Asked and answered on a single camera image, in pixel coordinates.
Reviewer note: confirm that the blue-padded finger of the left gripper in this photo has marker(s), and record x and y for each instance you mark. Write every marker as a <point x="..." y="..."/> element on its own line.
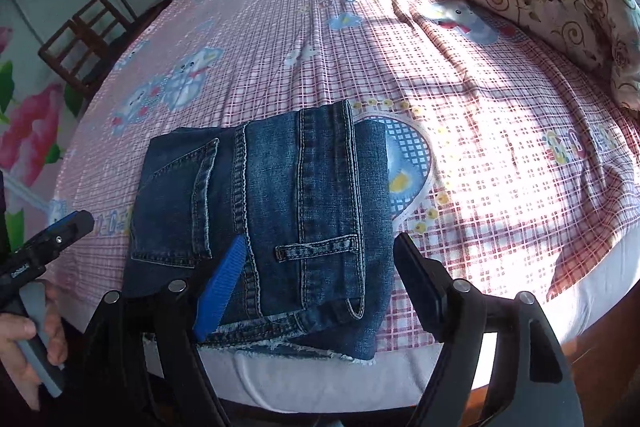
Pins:
<point x="62" y="234"/>

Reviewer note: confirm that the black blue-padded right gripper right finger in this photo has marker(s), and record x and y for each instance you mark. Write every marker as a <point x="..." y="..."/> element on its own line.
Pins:
<point x="530" y="382"/>

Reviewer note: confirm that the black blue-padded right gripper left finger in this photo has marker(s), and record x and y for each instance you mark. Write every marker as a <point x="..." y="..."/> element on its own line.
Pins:
<point x="140" y="364"/>

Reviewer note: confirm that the blue denim jeans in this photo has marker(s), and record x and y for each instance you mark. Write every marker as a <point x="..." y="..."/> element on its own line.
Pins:
<point x="305" y="197"/>

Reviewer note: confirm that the person's left hand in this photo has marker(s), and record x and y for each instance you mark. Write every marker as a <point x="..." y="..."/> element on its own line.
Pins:
<point x="13" y="328"/>

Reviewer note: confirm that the white mattress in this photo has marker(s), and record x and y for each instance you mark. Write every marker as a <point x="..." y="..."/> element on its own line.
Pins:
<point x="399" y="378"/>

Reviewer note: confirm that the brown wooden chair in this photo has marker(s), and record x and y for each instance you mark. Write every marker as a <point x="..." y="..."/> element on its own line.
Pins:
<point x="85" y="48"/>

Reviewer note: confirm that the pink plaid cartoon bedsheet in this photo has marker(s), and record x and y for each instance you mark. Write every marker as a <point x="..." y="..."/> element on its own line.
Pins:
<point x="524" y="174"/>

